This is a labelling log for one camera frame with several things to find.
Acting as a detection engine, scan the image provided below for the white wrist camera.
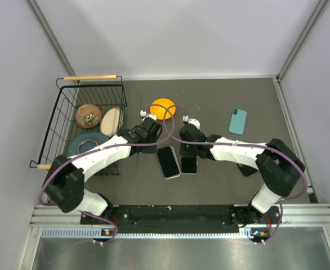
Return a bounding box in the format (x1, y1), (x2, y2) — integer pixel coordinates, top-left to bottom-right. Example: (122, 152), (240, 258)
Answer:
(140, 110), (157, 121)
(182, 115), (200, 129)

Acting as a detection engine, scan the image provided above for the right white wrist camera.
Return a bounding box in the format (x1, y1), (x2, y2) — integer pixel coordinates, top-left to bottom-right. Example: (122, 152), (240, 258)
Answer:
(182, 115), (200, 129)

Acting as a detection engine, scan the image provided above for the black phone case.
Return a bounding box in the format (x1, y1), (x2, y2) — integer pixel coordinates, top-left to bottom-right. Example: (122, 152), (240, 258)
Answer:
(237, 164), (258, 177)

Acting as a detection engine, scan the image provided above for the blue grey ceramic bowl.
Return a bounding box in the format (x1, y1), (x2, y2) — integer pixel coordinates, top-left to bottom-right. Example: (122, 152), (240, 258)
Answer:
(65, 132), (109, 157)

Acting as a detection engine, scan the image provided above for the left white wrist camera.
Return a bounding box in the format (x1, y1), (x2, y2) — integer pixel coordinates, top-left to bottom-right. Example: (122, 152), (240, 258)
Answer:
(140, 110), (157, 121)

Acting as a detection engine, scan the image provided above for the grey cable duct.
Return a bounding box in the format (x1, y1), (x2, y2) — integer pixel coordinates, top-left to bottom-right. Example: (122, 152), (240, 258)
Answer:
(41, 226), (270, 240)

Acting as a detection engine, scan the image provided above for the black wire basket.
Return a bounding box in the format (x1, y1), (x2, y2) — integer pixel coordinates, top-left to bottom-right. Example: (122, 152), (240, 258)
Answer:
(29, 75), (127, 169)

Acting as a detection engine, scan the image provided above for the clear transparent phone case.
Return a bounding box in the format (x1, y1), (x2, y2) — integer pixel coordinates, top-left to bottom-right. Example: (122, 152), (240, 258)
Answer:
(180, 156), (198, 176)

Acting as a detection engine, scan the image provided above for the orange bowl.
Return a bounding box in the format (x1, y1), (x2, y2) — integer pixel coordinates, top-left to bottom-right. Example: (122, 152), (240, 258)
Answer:
(150, 98), (176, 120)

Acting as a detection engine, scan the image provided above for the beige phone case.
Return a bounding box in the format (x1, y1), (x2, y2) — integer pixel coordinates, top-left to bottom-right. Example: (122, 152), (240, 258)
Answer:
(157, 146), (182, 180)

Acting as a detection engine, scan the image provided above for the teal phone case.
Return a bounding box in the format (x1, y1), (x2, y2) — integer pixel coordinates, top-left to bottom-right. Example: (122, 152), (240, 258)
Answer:
(229, 109), (247, 135)

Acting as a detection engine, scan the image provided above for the beige oval plate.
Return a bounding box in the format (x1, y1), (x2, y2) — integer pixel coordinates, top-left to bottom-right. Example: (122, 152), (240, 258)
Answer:
(100, 107), (124, 137)

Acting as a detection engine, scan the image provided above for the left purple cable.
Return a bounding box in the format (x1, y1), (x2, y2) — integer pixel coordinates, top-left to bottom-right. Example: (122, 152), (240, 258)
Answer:
(38, 102), (176, 265)

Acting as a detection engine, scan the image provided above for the purple cable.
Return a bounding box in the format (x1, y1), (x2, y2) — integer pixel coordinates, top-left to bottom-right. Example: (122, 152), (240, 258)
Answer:
(163, 104), (309, 245)
(38, 102), (176, 265)

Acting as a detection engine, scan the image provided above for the brown ceramic vase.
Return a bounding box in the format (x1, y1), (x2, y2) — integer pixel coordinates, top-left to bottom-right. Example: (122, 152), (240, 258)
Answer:
(75, 104), (102, 129)

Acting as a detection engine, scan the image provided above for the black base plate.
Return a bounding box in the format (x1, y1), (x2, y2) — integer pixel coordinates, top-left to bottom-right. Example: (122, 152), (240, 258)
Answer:
(81, 205), (280, 228)

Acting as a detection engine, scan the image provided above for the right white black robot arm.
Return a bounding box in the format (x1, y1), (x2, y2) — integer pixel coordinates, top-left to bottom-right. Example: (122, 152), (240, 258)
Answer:
(179, 124), (305, 227)

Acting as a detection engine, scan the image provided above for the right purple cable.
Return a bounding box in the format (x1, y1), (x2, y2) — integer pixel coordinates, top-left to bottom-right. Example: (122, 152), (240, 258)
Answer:
(163, 104), (309, 245)

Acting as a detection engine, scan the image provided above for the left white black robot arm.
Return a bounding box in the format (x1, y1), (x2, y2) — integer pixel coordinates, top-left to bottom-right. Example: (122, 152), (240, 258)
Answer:
(41, 114), (162, 223)

